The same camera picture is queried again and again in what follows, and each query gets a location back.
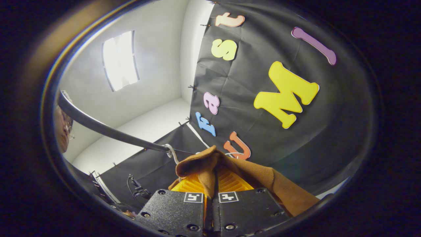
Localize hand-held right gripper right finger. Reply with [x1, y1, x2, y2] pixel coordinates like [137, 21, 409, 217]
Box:
[212, 166, 290, 237]

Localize white clothes hanger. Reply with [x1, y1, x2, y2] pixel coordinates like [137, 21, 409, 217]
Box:
[163, 144, 181, 165]

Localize black clothes rack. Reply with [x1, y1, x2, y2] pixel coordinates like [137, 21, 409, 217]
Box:
[58, 91, 171, 153]

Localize eyeglasses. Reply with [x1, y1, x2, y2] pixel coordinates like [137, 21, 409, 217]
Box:
[64, 121, 75, 140]

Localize brown shirt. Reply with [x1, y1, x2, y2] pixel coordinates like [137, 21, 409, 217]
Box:
[168, 145, 320, 218]

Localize ceiling light panel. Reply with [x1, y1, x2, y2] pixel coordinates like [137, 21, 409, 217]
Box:
[102, 30, 140, 92]

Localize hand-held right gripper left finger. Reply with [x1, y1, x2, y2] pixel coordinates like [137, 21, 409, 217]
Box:
[135, 173, 208, 237]

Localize person's head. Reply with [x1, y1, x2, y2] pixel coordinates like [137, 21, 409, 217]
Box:
[54, 91, 75, 153]

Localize black cable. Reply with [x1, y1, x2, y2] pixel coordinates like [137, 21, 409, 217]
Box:
[127, 174, 152, 200]

